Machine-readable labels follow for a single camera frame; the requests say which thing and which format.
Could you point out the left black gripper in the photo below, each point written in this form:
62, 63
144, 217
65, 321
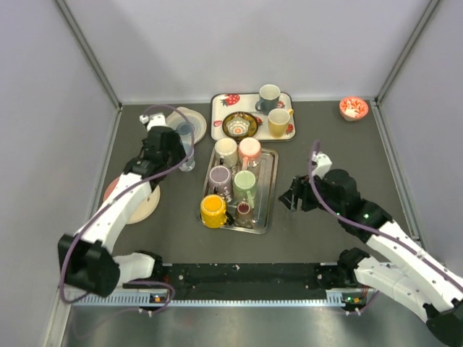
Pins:
179, 153

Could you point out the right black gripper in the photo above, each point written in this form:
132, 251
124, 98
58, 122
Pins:
301, 186

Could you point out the light blue mug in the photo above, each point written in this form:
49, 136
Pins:
189, 164

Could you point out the green mug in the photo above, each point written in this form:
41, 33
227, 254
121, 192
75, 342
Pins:
245, 187

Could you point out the small brown mug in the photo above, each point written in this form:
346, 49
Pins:
244, 215

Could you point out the yellow mug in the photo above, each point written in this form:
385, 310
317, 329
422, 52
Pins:
213, 212

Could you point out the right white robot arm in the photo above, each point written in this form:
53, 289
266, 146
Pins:
417, 281

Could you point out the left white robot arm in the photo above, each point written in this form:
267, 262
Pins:
86, 258

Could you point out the pink mug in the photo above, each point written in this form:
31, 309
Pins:
249, 152

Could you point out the cream mug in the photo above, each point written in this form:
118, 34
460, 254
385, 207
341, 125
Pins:
226, 151

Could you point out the purple mug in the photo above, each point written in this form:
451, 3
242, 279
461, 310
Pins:
220, 180

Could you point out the mustard mug on tray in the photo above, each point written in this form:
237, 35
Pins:
278, 121

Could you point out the grey-blue mug on tray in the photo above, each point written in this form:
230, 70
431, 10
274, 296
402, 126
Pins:
268, 98

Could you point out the steel tray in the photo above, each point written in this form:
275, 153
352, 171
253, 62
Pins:
265, 174

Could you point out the pink cream plate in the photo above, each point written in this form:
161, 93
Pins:
144, 209

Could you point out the strawberry pattern tray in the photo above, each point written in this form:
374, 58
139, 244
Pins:
224, 104

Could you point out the dark patterned small bowl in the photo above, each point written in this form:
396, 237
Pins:
240, 125

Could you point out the red patterned bowl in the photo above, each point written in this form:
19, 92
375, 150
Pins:
353, 108

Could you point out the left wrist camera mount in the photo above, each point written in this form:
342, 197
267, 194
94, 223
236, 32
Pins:
154, 120

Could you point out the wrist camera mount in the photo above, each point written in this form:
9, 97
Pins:
320, 164
154, 120

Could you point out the translucent blue-ring plate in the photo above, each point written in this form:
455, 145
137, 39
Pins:
196, 128

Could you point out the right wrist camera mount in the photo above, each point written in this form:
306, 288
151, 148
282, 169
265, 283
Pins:
320, 164

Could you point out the grey cable duct rail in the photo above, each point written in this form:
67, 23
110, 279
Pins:
158, 297

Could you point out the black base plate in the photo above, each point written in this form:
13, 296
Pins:
250, 281

